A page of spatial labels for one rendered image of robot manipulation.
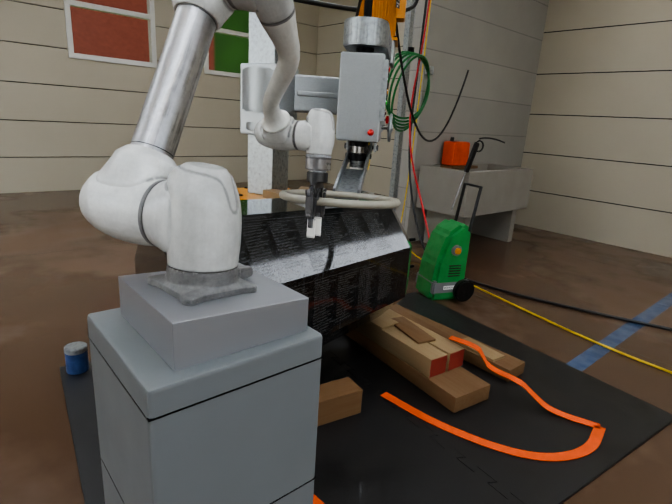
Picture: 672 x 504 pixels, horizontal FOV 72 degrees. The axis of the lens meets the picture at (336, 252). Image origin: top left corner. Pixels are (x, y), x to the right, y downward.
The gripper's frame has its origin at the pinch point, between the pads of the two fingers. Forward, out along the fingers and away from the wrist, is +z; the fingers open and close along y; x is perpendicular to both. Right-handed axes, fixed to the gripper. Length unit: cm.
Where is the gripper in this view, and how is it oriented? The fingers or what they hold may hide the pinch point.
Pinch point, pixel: (314, 227)
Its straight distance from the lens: 167.7
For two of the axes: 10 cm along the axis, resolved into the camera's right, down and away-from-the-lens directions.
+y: 3.8, -1.6, 9.1
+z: -0.7, 9.8, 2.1
